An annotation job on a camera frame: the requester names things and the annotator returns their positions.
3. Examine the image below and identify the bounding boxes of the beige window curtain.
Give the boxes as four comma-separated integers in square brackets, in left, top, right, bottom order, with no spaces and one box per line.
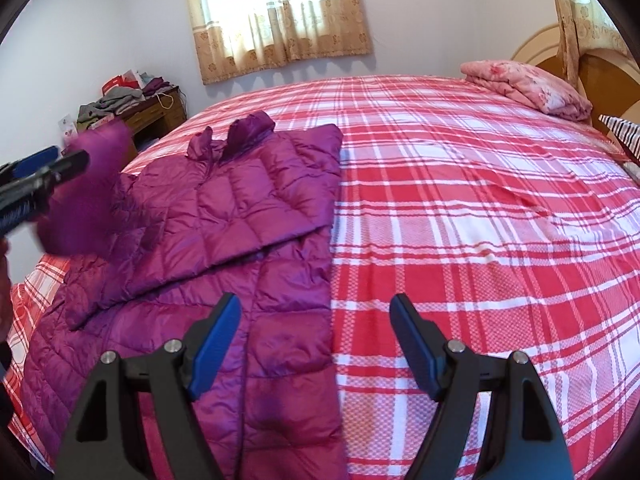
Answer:
[180,0,373,86]

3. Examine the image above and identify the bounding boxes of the grey clothes pile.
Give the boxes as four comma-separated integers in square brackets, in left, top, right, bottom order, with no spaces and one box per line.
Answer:
[77,87,146,122]

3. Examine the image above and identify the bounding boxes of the wooden bedside cabinet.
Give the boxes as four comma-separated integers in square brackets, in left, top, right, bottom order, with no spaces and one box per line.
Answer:
[117,85,188,161]

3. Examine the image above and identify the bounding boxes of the red plaid bed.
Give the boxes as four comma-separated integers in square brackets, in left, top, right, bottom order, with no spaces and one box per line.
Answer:
[5,74,640,480]

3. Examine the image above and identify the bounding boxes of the red box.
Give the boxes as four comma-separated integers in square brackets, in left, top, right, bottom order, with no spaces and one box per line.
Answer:
[101,72,141,96]

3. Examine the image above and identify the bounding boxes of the striped pillow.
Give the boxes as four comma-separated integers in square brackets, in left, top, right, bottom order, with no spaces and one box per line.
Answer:
[598,114,640,161]

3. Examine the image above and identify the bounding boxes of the beige curtain beside headboard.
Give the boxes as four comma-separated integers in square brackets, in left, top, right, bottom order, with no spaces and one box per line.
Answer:
[547,0,633,86]

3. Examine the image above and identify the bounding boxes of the purple quilted down jacket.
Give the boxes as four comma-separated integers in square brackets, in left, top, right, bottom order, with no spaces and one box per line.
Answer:
[20,112,351,480]

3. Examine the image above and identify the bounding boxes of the wooden headboard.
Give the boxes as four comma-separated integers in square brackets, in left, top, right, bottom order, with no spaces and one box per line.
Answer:
[510,27,640,141]

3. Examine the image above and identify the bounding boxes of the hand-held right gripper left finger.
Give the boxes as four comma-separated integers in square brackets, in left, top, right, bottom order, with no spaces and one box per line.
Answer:
[54,292,243,480]

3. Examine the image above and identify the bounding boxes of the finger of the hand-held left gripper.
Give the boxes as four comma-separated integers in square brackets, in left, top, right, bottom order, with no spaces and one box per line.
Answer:
[30,151,92,196]
[0,145,62,181]

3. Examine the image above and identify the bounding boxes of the pink patterned pillow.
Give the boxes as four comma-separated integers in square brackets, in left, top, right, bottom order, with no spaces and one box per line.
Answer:
[460,59,593,122]

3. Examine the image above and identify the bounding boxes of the white bag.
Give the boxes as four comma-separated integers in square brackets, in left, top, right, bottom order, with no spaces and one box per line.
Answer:
[59,117,81,147]

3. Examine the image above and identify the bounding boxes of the purple folded clothes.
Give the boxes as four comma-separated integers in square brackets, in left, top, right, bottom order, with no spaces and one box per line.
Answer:
[142,76,173,96]

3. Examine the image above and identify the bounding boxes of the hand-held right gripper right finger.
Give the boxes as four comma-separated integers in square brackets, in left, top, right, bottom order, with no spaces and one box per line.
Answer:
[389,294,576,480]

